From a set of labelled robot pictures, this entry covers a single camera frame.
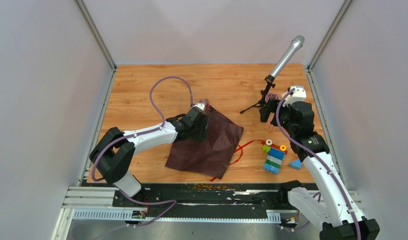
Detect mauve rose stem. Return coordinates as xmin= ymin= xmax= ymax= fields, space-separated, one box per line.
xmin=265 ymin=92 xmax=282 ymax=102
xmin=199 ymin=98 xmax=209 ymax=106

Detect maroon flower bouquet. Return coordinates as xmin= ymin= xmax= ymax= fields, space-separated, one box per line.
xmin=165 ymin=105 xmax=244 ymax=179

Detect red ribbon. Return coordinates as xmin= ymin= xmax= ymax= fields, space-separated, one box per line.
xmin=204 ymin=139 xmax=268 ymax=183

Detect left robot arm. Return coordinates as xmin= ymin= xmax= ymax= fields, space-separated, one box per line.
xmin=89 ymin=103 xmax=208 ymax=207

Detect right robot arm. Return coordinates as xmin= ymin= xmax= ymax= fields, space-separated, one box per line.
xmin=259 ymin=98 xmax=380 ymax=240

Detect pink ribbed vase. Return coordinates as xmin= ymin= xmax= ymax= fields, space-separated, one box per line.
xmin=265 ymin=122 xmax=277 ymax=133

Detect black tripod stand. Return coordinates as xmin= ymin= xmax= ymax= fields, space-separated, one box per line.
xmin=239 ymin=75 xmax=275 ymax=114

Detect colourful toy block stack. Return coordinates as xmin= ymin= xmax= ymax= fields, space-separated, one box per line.
xmin=261 ymin=139 xmax=288 ymax=175

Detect blue triangular toy block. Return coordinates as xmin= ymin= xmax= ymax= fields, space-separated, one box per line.
xmin=289 ymin=159 xmax=302 ymax=170

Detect silver microphone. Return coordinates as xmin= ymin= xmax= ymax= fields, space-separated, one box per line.
xmin=267 ymin=35 xmax=305 ymax=83

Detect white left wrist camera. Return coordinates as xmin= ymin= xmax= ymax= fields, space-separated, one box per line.
xmin=191 ymin=102 xmax=206 ymax=111

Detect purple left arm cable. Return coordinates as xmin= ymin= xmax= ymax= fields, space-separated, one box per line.
xmin=91 ymin=76 xmax=194 ymax=183

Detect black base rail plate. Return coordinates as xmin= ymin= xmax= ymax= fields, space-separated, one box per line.
xmin=133 ymin=183 xmax=298 ymax=220

